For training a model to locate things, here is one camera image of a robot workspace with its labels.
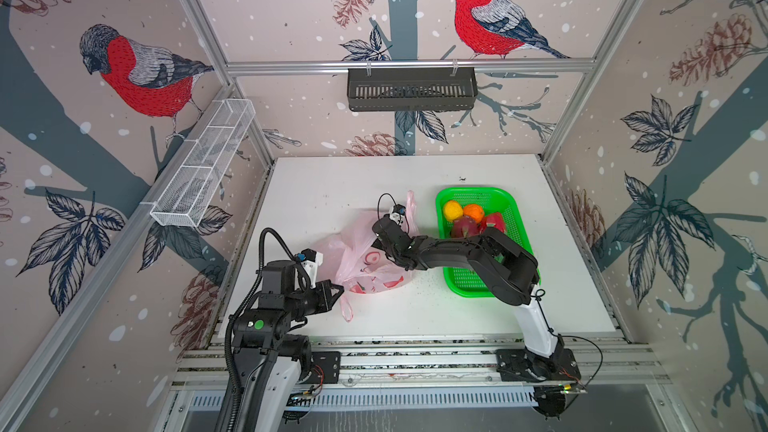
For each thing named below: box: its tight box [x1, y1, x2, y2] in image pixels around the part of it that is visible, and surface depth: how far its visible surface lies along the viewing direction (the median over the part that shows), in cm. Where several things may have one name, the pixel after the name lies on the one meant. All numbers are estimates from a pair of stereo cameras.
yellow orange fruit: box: [444, 200, 463, 221], surface depth 100 cm
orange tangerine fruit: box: [463, 204, 484, 223], surface depth 100 cm
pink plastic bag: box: [313, 191, 420, 323], surface depth 81 cm
